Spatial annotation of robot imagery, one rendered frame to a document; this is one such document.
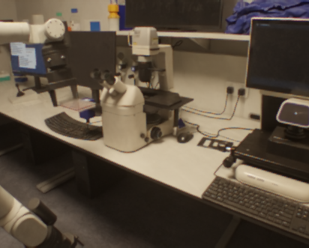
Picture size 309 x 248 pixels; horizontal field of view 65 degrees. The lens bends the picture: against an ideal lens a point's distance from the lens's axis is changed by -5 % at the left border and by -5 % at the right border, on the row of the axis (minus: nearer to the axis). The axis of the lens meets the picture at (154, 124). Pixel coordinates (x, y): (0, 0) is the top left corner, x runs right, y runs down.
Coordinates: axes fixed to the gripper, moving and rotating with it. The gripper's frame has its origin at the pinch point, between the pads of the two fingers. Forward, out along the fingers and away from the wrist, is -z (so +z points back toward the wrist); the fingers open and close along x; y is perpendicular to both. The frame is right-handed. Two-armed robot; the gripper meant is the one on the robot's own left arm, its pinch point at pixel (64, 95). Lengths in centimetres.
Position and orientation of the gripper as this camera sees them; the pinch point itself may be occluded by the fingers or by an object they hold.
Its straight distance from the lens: 98.5
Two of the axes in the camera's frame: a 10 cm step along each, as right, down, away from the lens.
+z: -1.7, -9.5, -2.5
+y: -7.9, -0.2, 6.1
